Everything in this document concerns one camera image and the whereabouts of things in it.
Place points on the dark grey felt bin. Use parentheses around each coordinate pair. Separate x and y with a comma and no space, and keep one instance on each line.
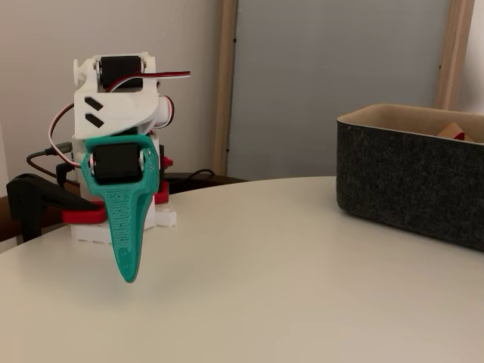
(397,181)

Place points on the red and wood toy block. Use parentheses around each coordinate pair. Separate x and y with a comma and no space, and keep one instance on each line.
(450,130)

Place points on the light wooden frame grey panel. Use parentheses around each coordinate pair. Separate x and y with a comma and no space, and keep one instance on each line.
(227,75)

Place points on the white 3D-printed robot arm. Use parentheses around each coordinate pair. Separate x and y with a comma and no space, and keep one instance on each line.
(121,109)

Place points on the teal gripper black servo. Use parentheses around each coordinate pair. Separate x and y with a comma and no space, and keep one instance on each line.
(116,165)

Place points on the black and red table clamp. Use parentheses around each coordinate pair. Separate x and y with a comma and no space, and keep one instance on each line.
(162,194)
(30,189)

